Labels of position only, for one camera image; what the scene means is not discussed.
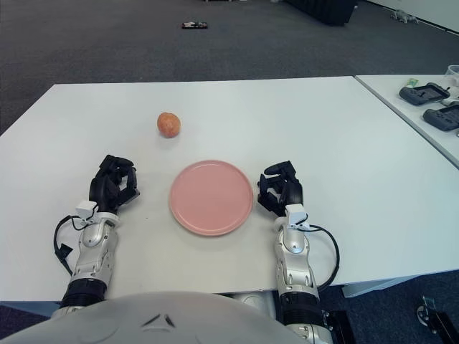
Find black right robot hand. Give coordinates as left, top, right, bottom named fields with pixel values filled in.
left=256, top=160, right=305, bottom=217

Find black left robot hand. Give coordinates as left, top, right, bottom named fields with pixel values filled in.
left=88, top=154, right=141, bottom=215

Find red yellow apple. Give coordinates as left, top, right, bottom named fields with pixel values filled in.
left=156, top=112, right=181, bottom=138

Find pink round plate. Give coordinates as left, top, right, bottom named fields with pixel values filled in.
left=169, top=160, right=255, bottom=237

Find silver robot torso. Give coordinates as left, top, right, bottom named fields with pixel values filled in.
left=0, top=292, right=306, bottom=344

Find dark grey handheld controller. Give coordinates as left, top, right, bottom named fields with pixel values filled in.
left=399, top=82, right=451, bottom=106
left=422, top=105, right=459, bottom=132

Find black stand with caster wheel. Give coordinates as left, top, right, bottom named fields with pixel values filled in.
left=415, top=295, right=459, bottom=344

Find black cabinet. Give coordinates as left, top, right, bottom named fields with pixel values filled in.
left=283, top=0, right=359, bottom=27

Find grey object on carpet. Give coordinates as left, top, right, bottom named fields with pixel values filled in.
left=390, top=9, right=422, bottom=23

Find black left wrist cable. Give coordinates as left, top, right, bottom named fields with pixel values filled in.
left=53, top=214, right=94, bottom=277

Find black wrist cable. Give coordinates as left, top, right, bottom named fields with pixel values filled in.
left=308, top=224, right=341, bottom=290
left=53, top=214, right=94, bottom=277

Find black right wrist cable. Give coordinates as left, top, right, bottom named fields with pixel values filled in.
left=308, top=224, right=341, bottom=290

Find black base frame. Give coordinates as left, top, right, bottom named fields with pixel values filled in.
left=324, top=310, right=358, bottom=344

